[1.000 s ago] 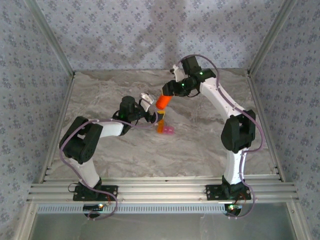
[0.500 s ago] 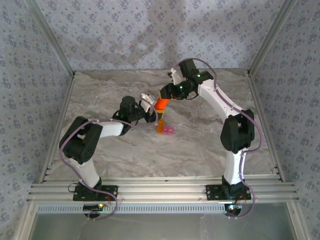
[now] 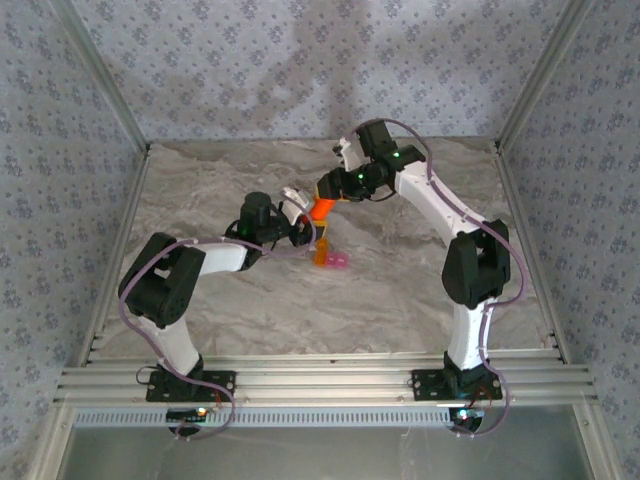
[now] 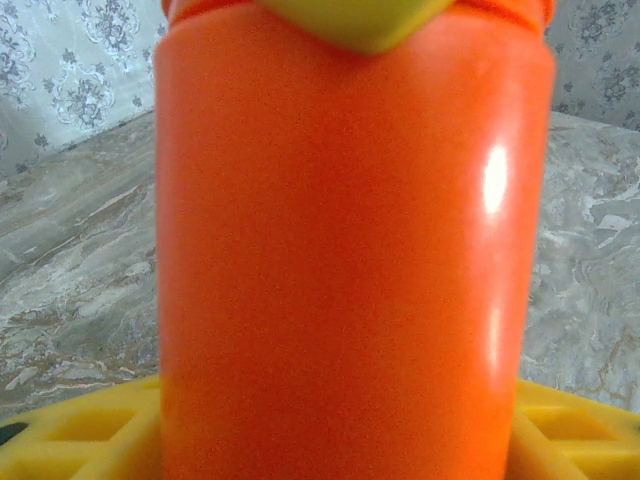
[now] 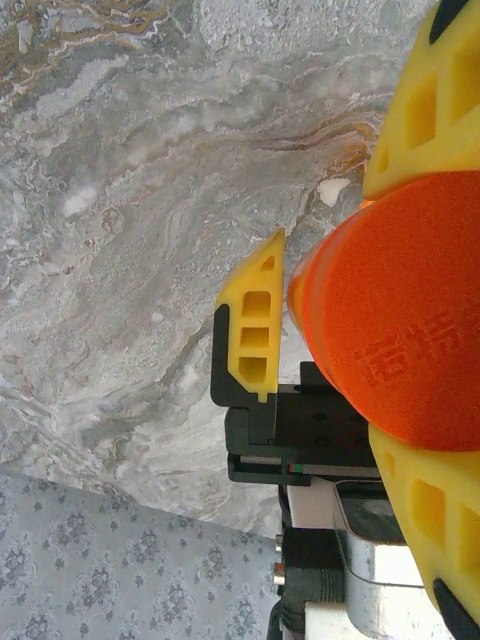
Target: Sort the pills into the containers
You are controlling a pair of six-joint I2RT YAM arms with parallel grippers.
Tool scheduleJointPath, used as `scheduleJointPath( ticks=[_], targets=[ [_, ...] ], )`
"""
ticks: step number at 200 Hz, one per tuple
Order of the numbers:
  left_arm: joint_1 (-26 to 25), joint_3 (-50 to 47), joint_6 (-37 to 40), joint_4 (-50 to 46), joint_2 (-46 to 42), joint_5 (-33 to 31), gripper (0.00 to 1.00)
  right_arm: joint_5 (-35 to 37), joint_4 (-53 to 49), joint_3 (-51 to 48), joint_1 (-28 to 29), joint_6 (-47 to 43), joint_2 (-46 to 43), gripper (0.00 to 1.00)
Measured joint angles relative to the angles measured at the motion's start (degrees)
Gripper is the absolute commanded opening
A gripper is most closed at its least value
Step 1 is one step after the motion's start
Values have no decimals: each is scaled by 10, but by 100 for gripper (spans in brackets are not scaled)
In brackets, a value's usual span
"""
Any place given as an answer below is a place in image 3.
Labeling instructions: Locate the small right circuit board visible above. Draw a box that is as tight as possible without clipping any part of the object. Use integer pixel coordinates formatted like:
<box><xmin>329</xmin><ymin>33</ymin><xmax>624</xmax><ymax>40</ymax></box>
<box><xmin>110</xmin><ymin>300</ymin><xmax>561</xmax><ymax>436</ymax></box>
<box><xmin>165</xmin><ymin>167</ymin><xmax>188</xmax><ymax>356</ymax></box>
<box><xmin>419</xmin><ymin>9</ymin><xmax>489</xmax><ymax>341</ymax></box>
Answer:
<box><xmin>446</xmin><ymin>407</ymin><xmax>486</xmax><ymax>425</ymax></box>

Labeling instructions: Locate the aluminium corner post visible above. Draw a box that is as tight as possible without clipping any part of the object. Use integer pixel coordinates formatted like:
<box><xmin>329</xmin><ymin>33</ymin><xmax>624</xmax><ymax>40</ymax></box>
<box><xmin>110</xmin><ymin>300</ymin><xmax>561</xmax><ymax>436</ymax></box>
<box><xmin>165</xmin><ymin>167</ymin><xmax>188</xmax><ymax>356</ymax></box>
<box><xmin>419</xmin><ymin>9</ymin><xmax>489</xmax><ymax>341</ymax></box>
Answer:
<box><xmin>493</xmin><ymin>0</ymin><xmax>597</xmax><ymax>153</ymax></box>
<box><xmin>48</xmin><ymin>0</ymin><xmax>153</xmax><ymax>156</ymax></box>

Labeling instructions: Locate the aluminium frame leg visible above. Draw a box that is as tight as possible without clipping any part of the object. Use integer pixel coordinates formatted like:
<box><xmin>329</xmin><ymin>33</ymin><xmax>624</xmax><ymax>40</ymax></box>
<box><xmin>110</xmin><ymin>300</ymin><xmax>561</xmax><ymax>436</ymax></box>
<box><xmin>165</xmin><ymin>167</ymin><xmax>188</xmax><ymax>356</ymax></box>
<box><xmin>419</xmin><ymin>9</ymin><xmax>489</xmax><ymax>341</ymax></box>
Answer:
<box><xmin>24</xmin><ymin>403</ymin><xmax>77</xmax><ymax>480</ymax></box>
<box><xmin>572</xmin><ymin>402</ymin><xmax>629</xmax><ymax>480</ymax></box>

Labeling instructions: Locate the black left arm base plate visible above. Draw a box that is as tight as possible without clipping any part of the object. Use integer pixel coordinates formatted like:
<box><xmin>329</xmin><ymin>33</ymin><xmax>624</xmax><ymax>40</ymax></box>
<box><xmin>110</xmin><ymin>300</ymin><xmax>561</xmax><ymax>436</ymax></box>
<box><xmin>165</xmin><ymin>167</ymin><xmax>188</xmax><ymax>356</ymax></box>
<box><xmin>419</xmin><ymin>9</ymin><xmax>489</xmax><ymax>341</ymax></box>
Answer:
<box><xmin>144</xmin><ymin>368</ymin><xmax>238</xmax><ymax>404</ymax></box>

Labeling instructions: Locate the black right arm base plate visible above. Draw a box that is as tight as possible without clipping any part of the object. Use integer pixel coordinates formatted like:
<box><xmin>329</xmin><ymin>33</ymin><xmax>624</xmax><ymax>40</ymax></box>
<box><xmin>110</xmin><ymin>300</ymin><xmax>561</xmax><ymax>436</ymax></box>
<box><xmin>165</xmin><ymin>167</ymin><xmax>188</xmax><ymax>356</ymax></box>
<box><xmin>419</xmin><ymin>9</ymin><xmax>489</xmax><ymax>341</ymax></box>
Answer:
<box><xmin>409</xmin><ymin>368</ymin><xmax>504</xmax><ymax>403</ymax></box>

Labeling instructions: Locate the aluminium side rail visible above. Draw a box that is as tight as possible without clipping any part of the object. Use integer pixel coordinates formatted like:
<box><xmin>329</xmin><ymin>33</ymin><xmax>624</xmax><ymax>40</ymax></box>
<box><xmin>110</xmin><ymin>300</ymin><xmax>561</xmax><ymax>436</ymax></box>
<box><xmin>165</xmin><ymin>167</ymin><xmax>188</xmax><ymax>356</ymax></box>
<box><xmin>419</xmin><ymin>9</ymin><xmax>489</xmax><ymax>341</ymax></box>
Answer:
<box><xmin>73</xmin><ymin>143</ymin><xmax>153</xmax><ymax>367</ymax></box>
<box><xmin>493</xmin><ymin>142</ymin><xmax>572</xmax><ymax>365</ymax></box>

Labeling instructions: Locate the aluminium rail beam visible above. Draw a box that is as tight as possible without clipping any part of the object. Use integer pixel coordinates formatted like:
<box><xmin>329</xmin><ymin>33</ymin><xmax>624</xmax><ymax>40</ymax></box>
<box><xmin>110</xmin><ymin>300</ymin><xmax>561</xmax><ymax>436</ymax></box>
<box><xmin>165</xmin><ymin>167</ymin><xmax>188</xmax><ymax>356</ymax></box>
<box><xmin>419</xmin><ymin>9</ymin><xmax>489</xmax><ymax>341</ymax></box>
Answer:
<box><xmin>53</xmin><ymin>351</ymin><xmax>600</xmax><ymax>407</ymax></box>

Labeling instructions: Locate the small left circuit board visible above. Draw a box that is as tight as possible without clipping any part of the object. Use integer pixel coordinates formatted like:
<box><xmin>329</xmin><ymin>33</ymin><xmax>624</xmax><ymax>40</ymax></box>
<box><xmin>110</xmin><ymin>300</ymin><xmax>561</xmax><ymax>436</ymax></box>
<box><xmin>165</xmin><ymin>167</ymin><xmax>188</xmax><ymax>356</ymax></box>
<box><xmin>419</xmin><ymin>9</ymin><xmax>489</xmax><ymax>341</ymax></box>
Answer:
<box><xmin>165</xmin><ymin>407</ymin><xmax>209</xmax><ymax>422</ymax></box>

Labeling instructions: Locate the orange pill bottle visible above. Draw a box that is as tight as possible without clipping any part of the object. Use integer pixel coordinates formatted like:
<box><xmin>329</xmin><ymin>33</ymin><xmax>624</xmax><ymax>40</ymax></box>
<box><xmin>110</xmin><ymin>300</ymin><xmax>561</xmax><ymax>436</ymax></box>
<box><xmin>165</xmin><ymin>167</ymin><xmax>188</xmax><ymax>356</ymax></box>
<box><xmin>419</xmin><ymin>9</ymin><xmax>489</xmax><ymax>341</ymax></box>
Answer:
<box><xmin>308</xmin><ymin>196</ymin><xmax>337</xmax><ymax>224</ymax></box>

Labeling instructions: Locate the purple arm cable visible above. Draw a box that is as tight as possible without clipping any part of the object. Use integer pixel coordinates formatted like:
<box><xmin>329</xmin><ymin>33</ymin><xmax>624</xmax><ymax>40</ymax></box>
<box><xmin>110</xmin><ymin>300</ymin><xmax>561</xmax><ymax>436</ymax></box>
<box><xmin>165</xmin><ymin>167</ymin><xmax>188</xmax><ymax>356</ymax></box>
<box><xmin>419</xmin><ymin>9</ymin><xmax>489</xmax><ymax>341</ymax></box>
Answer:
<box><xmin>118</xmin><ymin>197</ymin><xmax>319</xmax><ymax>442</ymax></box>
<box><xmin>349</xmin><ymin>117</ymin><xmax>529</xmax><ymax>440</ymax></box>

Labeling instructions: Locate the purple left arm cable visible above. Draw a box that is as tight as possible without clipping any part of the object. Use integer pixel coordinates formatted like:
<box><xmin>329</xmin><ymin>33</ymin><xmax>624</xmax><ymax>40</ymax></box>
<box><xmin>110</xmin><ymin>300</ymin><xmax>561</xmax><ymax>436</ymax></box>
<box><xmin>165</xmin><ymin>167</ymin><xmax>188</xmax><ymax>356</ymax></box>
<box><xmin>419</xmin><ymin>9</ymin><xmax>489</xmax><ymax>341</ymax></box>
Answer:
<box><xmin>118</xmin><ymin>197</ymin><xmax>319</xmax><ymax>442</ymax></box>

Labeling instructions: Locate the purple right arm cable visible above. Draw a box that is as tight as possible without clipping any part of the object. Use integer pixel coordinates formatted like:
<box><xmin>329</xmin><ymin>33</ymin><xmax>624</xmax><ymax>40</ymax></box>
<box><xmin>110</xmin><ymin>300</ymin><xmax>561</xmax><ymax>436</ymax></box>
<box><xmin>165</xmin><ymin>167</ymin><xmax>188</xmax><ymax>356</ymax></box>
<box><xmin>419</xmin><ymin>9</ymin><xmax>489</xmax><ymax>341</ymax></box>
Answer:
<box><xmin>349</xmin><ymin>117</ymin><xmax>529</xmax><ymax>440</ymax></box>

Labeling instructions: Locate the small circuit board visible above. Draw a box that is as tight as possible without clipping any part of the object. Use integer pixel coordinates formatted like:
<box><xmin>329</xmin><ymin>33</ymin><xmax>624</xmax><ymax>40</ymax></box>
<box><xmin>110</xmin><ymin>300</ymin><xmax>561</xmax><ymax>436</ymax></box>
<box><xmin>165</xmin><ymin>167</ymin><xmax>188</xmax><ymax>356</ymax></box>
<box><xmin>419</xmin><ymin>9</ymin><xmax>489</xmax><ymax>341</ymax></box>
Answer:
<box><xmin>446</xmin><ymin>407</ymin><xmax>486</xmax><ymax>425</ymax></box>
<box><xmin>165</xmin><ymin>407</ymin><xmax>209</xmax><ymax>422</ymax></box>

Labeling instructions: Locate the grey slotted cable duct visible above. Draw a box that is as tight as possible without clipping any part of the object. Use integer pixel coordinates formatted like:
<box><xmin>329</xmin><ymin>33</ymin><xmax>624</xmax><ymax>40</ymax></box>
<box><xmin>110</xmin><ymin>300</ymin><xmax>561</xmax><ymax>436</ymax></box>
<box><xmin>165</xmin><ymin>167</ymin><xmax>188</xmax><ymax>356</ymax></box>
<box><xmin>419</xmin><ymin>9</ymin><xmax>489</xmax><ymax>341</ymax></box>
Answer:
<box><xmin>73</xmin><ymin>405</ymin><xmax>454</xmax><ymax>429</ymax></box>

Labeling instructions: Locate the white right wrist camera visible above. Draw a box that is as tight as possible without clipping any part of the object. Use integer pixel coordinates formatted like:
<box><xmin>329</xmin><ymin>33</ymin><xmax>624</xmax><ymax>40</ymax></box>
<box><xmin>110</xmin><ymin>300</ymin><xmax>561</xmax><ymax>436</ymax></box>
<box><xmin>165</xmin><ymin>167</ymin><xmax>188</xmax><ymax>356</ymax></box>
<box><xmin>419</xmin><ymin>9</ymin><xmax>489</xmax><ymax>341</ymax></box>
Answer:
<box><xmin>332</xmin><ymin>137</ymin><xmax>362</xmax><ymax>172</ymax></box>

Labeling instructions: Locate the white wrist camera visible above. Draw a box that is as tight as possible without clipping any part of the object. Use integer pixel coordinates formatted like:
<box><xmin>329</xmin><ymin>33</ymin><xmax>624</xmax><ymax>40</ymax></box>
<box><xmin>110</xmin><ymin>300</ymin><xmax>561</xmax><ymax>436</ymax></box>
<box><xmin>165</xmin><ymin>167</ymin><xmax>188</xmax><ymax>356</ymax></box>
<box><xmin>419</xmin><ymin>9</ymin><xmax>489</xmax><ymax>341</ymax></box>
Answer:
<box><xmin>332</xmin><ymin>137</ymin><xmax>362</xmax><ymax>172</ymax></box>
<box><xmin>278</xmin><ymin>186</ymin><xmax>312</xmax><ymax>227</ymax></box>

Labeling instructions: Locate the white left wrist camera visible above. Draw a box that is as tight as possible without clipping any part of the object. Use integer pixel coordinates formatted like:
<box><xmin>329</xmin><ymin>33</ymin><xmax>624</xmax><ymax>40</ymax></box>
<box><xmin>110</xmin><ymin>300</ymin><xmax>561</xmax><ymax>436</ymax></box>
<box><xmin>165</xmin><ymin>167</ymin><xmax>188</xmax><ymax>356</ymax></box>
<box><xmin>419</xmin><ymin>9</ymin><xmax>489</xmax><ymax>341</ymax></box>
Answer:
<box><xmin>278</xmin><ymin>186</ymin><xmax>312</xmax><ymax>227</ymax></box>

